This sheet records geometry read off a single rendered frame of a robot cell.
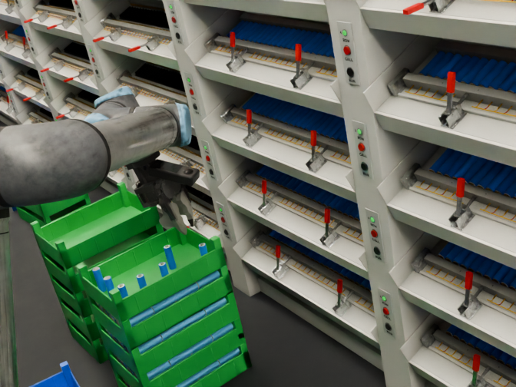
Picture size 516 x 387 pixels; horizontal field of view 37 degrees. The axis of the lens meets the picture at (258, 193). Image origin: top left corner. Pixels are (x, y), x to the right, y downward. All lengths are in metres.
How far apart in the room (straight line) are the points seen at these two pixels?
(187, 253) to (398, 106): 0.77
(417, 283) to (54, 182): 0.85
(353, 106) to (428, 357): 0.60
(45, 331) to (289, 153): 1.05
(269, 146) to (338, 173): 0.27
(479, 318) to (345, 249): 0.40
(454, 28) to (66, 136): 0.62
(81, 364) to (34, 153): 1.28
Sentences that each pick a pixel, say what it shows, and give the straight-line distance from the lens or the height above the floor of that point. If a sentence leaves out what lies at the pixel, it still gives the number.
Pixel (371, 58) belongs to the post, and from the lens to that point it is 1.45.
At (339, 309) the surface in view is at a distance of 1.93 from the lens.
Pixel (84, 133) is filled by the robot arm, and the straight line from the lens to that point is 1.13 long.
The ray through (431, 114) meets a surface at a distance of 1.40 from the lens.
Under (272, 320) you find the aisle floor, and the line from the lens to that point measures 2.22.
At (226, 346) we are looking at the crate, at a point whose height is 0.10.
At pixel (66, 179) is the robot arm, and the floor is 0.88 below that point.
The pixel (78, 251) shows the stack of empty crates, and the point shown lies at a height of 0.35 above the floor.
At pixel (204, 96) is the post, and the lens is 2.07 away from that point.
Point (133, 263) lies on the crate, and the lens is 1.99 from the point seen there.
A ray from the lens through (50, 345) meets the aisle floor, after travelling 2.43.
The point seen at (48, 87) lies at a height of 0.45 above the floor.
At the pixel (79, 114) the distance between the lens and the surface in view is 3.24.
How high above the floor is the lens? 1.27
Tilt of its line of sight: 25 degrees down
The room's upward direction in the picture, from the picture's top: 12 degrees counter-clockwise
